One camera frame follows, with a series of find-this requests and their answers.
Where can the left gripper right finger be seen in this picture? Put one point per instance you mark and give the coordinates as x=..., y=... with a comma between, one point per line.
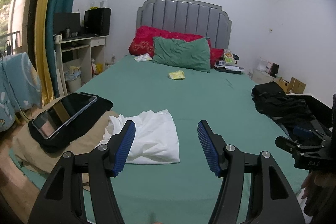
x=223, y=159

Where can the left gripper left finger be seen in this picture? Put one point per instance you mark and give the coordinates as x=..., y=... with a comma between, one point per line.
x=110, y=158

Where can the white garment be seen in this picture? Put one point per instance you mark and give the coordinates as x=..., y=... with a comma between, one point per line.
x=156, y=140

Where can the person's right hand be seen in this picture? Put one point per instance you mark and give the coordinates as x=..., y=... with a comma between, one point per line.
x=317, y=179

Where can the green bed sheet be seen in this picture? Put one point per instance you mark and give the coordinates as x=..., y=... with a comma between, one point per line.
x=185, y=192

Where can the black folded cloth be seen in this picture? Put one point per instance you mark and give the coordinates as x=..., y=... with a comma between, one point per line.
x=78, y=127

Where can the cardboard boxes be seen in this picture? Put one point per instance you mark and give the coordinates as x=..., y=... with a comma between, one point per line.
x=293, y=86

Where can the tablet with dark screen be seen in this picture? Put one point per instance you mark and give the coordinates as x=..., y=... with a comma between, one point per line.
x=51, y=121

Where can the beige folded blanket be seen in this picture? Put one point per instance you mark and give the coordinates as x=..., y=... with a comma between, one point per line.
x=28, y=153

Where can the white trash bin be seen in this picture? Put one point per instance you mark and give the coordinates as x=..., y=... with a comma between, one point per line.
x=73, y=78

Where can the stack of books and magazines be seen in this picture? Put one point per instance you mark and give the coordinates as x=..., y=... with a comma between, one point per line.
x=228, y=63

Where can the yellow snack packet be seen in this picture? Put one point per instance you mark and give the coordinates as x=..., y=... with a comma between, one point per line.
x=177, y=75

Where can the black small speaker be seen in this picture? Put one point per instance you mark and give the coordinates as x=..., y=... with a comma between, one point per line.
x=274, y=70

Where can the white nightstand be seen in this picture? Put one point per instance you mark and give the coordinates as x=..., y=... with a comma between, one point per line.
x=261, y=74

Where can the beige desk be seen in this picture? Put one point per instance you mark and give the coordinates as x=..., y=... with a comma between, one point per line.
x=78, y=52

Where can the green pillow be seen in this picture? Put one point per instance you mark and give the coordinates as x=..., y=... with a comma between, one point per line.
x=179, y=53

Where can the blue patterned cloth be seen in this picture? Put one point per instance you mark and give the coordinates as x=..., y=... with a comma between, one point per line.
x=20, y=87

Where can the red pillow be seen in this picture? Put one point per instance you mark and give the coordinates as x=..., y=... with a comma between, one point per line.
x=143, y=40

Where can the black pc tower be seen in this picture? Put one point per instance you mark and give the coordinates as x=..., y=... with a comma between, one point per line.
x=97, y=21

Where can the black computer monitor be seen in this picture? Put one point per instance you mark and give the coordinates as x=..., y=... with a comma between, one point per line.
x=62, y=21

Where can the grey padded headboard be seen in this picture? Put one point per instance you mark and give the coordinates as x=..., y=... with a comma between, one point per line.
x=187, y=17

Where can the yellow teal curtain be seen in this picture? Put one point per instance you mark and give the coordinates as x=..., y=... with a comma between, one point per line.
x=44, y=45

